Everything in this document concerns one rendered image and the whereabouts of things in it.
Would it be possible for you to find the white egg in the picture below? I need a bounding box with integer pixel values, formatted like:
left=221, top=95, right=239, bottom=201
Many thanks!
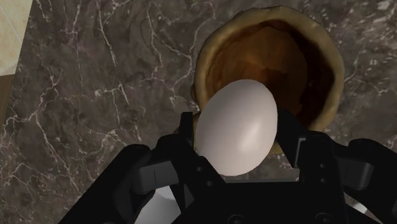
left=195, top=79, right=279, bottom=177

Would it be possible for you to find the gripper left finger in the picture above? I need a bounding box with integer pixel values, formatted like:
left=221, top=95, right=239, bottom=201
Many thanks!
left=59, top=111, right=226, bottom=224

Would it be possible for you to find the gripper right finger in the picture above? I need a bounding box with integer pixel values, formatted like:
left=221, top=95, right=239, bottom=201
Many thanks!
left=274, top=107, right=397, bottom=224

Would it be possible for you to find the brown wooden bowl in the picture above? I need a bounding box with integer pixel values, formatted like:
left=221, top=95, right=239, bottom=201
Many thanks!
left=190, top=5, right=345, bottom=156

